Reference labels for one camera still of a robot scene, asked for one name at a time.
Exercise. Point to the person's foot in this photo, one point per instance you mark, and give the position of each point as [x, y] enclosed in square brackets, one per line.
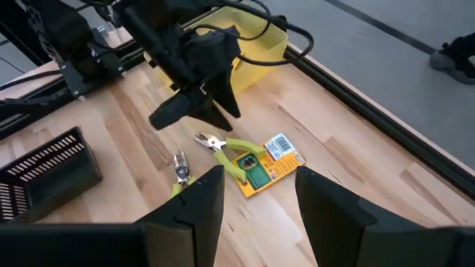
[456, 55]

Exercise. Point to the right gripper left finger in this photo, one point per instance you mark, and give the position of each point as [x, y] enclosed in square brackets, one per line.
[167, 241]

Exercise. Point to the orange packaging card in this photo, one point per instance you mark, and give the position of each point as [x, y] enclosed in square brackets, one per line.
[282, 163]

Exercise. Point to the yellow translucent plastic bin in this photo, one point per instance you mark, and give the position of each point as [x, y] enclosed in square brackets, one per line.
[259, 48]

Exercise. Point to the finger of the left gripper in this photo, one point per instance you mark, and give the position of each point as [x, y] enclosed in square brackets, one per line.
[174, 109]
[222, 96]

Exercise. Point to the black aluminium table frame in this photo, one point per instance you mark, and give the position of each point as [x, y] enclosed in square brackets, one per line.
[371, 111]

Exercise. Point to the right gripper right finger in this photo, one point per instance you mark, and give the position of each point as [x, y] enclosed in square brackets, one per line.
[341, 237]

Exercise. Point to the black slotted plastic basket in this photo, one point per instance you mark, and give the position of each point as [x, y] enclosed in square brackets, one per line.
[52, 178]

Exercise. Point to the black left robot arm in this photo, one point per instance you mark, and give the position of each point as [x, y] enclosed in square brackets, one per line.
[148, 29]

